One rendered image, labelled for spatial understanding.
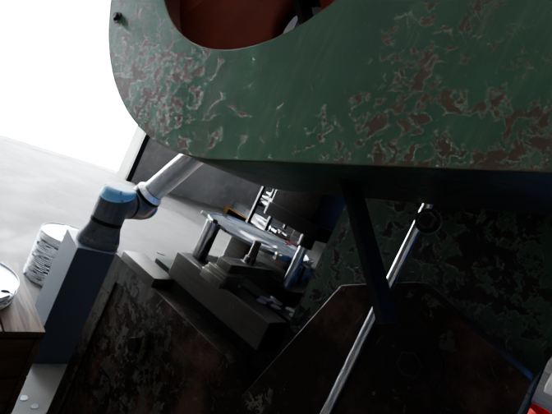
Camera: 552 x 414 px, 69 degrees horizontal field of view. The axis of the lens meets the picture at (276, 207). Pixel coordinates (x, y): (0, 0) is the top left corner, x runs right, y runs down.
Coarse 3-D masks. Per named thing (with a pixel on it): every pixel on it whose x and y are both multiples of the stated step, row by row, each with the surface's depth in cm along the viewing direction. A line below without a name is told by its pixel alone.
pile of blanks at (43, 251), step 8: (40, 232) 194; (40, 240) 192; (48, 240) 190; (32, 248) 197; (40, 248) 192; (48, 248) 191; (56, 248) 192; (32, 256) 194; (40, 256) 193; (48, 256) 191; (32, 264) 194; (40, 264) 191; (48, 264) 191; (24, 272) 196; (32, 272) 192; (40, 272) 193; (32, 280) 192; (40, 280) 193
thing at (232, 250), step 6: (204, 210) 111; (234, 240) 104; (228, 246) 105; (234, 246) 104; (240, 246) 102; (246, 246) 101; (228, 252) 104; (234, 252) 103; (240, 252) 102; (246, 252) 101; (258, 252) 104; (240, 258) 102
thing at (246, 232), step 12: (216, 216) 109; (228, 216) 116; (228, 228) 100; (240, 228) 104; (252, 228) 117; (240, 240) 92; (252, 240) 99; (264, 240) 103; (276, 240) 116; (288, 252) 105
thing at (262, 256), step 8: (264, 256) 94; (272, 256) 93; (272, 264) 93; (280, 264) 91; (288, 264) 90; (304, 264) 99; (280, 272) 91; (304, 272) 97; (312, 272) 100; (280, 280) 90; (296, 280) 95; (304, 280) 98
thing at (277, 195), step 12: (276, 192) 96; (288, 192) 94; (300, 192) 92; (288, 204) 93; (300, 204) 92; (312, 204) 90; (324, 204) 91; (336, 204) 94; (312, 216) 89; (324, 216) 93; (336, 216) 97
